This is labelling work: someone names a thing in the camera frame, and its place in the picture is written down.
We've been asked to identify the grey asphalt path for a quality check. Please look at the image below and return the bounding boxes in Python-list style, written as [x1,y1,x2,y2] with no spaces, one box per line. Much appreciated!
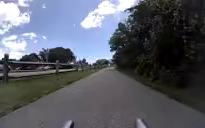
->
[0,67,205,128]

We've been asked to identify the distant trees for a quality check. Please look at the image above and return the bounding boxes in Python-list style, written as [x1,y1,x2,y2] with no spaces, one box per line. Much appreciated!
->
[19,46,111,68]

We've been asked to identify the dense row of trees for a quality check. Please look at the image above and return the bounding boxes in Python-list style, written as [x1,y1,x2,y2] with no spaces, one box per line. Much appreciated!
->
[108,0,205,90]

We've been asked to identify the robot's own part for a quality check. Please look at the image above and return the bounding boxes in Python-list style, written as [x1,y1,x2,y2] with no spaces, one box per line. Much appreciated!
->
[61,119,75,128]
[134,118,148,128]

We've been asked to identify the grey road behind fence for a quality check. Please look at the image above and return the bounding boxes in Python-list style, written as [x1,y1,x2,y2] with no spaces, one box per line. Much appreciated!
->
[0,67,81,81]

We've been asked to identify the grass strip under trees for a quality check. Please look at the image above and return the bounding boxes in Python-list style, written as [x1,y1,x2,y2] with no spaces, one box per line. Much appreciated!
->
[118,68,205,118]

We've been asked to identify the wooden rail fence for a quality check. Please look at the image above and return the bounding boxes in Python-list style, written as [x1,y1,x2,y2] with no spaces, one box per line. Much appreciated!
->
[0,53,108,84]

